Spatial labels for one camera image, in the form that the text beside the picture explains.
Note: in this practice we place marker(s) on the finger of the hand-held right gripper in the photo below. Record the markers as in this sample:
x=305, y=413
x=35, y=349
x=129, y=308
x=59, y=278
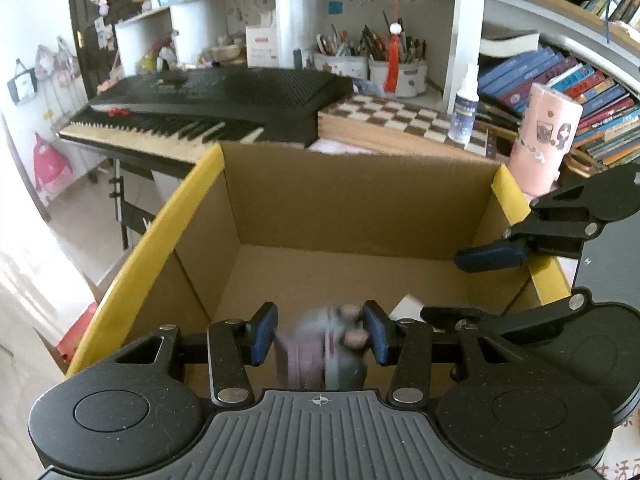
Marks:
x=487, y=257
x=450, y=314

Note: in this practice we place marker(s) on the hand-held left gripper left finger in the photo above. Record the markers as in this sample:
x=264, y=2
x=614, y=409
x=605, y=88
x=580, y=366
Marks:
x=265, y=334

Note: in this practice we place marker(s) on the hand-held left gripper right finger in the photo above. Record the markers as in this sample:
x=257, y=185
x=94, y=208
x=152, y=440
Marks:
x=377, y=334

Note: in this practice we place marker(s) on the small white block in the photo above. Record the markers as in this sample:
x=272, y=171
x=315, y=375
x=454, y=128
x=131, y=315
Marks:
x=406, y=307

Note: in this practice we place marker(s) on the grey toy car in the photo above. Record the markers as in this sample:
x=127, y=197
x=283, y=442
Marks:
x=320, y=355

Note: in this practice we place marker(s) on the cardboard box with yellow flaps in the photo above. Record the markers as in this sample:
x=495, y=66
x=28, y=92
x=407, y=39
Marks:
x=350, y=200

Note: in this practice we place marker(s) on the pink tumbler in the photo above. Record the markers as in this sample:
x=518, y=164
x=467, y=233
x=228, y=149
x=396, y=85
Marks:
x=540, y=145

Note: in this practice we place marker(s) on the white spray bottle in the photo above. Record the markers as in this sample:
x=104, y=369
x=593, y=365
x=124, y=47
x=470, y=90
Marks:
x=462, y=115

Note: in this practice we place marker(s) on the wooden chessboard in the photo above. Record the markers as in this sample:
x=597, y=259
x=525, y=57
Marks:
x=380, y=115

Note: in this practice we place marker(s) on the red stool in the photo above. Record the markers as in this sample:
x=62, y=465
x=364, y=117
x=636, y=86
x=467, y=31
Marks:
x=77, y=335

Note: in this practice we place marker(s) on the row of books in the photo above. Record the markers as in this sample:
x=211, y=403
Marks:
x=575, y=77

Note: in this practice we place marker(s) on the white pen holder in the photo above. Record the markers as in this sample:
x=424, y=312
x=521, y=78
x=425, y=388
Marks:
x=407, y=77
x=342, y=66

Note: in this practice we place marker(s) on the black keyboard stand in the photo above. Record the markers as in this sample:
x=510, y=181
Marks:
x=120, y=200

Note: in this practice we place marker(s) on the thick white book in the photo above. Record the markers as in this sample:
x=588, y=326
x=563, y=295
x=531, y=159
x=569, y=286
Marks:
x=507, y=42

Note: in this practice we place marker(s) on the red tassel ornament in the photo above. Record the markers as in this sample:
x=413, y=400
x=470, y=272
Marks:
x=394, y=57

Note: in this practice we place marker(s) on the black electronic keyboard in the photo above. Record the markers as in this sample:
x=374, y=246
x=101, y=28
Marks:
x=225, y=95

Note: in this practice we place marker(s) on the pink backpack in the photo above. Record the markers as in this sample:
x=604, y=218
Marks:
x=52, y=165

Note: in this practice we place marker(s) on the white box with red label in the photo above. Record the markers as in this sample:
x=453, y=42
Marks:
x=261, y=47

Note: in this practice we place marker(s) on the white shelf unit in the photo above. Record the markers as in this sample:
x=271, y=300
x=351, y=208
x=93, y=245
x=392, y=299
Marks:
x=300, y=15

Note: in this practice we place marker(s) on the hanging pink bag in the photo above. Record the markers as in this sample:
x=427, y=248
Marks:
x=65, y=65

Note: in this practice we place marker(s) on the hanging blue framed bag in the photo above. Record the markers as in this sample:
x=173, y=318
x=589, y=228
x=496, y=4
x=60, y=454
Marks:
x=21, y=84

